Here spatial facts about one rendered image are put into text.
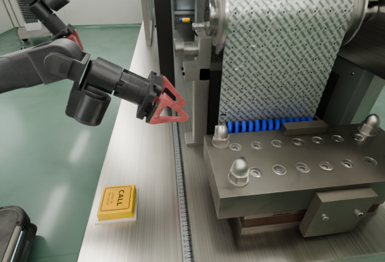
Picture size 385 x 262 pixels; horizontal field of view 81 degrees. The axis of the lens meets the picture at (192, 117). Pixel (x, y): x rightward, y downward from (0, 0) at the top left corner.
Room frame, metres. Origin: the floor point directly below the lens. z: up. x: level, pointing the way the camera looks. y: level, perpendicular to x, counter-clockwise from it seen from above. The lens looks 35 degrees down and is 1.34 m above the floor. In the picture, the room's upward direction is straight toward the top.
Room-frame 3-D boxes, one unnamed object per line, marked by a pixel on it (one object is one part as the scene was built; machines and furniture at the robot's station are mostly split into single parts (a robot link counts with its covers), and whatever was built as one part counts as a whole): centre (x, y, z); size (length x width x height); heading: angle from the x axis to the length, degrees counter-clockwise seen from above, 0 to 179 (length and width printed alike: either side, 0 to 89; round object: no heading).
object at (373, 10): (0.52, -0.34, 1.25); 0.07 x 0.04 x 0.04; 97
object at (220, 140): (0.36, -0.06, 1.05); 0.04 x 0.04 x 0.04
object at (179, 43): (0.51, 0.03, 1.18); 0.04 x 0.02 x 0.04; 7
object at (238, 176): (0.26, -0.08, 1.05); 0.04 x 0.04 x 0.04
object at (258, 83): (0.44, -0.18, 1.11); 0.23 x 0.01 x 0.18; 97
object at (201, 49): (0.52, -0.01, 1.05); 0.06 x 0.05 x 0.31; 97
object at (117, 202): (0.30, 0.16, 0.91); 0.07 x 0.07 x 0.02; 7
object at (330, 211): (0.24, -0.26, 0.96); 0.10 x 0.03 x 0.11; 97
